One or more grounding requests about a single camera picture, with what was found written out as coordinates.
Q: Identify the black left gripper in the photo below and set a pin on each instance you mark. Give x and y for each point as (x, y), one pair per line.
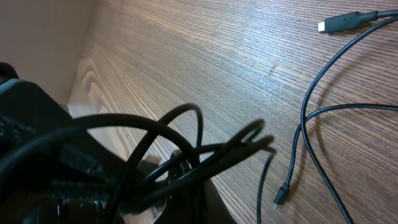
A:
(51, 170)

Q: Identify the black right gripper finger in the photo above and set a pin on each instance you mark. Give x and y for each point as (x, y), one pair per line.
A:
(202, 204)

